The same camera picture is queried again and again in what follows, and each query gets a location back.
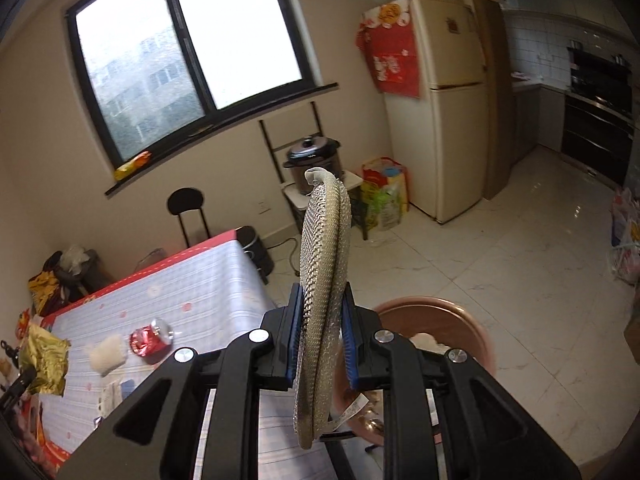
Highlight yellow snack bag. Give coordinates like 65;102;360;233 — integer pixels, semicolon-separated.
113;151;152;182

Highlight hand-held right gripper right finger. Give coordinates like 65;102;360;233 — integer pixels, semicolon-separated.
341;292;583;480

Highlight electric pressure cooker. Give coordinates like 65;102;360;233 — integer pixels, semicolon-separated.
283;135;343;196

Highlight brown plastic bin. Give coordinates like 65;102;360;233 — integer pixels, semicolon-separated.
372;296;498;456

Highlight black round stool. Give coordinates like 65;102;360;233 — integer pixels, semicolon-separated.
166;187;211;248

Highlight crumpled white plastic bag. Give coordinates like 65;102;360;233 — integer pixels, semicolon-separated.
60;245;96;276

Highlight cardboard box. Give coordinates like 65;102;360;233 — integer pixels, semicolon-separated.
622;305;640;361

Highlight yellow and brown bag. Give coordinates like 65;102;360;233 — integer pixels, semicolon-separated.
27;270;66;316

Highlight silver mesh padded strip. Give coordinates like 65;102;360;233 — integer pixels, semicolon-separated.
292;166;353;450

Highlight black framed window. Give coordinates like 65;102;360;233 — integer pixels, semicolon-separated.
65;0;323;166

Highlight white side table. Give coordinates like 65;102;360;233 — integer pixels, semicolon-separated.
281;170;364;211

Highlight black built-in oven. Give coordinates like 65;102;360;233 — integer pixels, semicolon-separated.
560;92;638;188

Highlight crushed red drink can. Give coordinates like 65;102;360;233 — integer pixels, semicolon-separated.
129;317;173;365

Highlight bags on floor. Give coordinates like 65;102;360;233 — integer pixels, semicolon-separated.
607;187;640;286

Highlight gold foil wrapper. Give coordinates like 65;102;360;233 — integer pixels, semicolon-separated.
20;324;71;396

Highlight white barcode packet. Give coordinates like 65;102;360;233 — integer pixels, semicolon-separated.
97;380;136;418

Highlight black floor cable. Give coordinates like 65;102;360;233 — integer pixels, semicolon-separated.
265;237;301;277

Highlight black cylindrical bin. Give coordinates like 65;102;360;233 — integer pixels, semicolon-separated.
236;226;275;286

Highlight cream refrigerator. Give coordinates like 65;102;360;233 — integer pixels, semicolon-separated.
382;0;490;224

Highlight black window sill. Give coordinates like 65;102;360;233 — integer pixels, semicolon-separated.
105;81;338;197

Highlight black metal rack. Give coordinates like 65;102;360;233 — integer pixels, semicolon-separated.
258;101;323;241

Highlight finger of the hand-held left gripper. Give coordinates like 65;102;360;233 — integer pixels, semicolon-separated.
0;365;38;411

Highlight grey kitchen cabinet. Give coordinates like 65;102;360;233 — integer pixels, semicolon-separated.
510;80;568;161

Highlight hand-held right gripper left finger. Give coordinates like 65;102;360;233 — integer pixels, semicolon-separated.
57;282;306;480

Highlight red printed cloth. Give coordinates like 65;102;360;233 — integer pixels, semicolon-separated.
356;2;421;98

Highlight green shopping bag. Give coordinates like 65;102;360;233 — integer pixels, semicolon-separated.
361;156;410;231

